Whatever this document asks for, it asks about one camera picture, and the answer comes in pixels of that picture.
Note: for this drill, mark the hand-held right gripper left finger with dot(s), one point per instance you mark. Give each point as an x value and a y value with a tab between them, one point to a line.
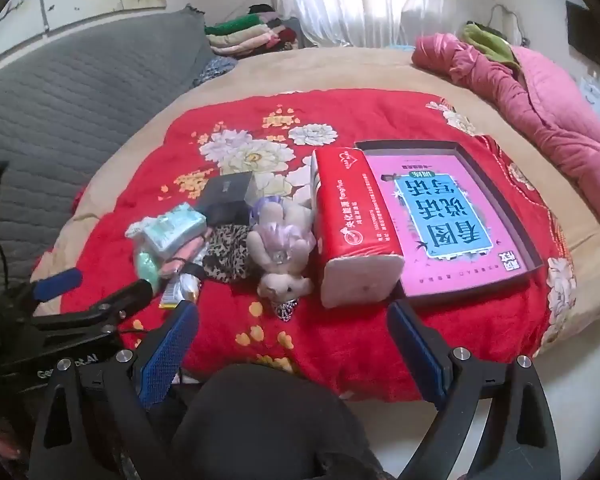
172	355

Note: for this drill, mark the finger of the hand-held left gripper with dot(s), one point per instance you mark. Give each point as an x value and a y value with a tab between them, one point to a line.
125	300
60	280

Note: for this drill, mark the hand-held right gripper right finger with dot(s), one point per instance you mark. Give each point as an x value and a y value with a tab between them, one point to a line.
415	355

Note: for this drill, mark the pale green pack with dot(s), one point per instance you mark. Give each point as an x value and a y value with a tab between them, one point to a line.
147	265

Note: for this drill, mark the white snack packet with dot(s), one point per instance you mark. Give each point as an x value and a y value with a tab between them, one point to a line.
180	290

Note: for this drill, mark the pink face mask pack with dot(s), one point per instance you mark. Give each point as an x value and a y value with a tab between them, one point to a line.
180	255

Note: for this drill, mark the white green tissue pack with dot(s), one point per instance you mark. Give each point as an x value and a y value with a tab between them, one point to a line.
172	230

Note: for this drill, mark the leopard print cloth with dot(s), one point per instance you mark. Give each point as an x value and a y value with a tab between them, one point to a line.
227	252

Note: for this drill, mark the plush toy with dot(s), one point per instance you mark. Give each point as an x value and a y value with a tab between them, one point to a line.
280	245

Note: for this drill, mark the red box lid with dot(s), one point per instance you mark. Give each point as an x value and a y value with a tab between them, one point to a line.
350	210

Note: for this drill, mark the grey box tray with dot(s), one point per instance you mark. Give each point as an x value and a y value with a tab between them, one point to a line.
405	149

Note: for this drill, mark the person's leg in black trousers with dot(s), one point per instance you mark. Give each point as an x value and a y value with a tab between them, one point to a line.
260	425

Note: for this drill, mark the dark grey box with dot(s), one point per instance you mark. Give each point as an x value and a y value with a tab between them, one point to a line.
225	195

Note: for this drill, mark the grey quilted cover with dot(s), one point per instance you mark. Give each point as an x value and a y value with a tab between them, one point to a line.
80	100

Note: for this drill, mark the red floral blanket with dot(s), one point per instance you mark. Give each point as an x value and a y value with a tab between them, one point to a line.
380	120

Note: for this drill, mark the blue patterned cloth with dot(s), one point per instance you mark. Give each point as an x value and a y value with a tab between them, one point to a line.
215	67

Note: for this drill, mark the pink quilt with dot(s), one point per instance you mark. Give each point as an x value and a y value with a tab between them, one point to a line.
530	95

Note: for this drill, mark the pile of folded clothes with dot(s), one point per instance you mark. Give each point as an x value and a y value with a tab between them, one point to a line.
240	35

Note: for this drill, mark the tan bed sheet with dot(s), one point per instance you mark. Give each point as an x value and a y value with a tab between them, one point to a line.
330	70

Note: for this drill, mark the green blanket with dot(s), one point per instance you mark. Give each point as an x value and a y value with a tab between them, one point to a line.
490	42

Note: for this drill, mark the white sheer curtain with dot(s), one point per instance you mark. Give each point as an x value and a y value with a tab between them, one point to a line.
355	0

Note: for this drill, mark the black wall television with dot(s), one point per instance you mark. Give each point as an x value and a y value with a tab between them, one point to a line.
587	35

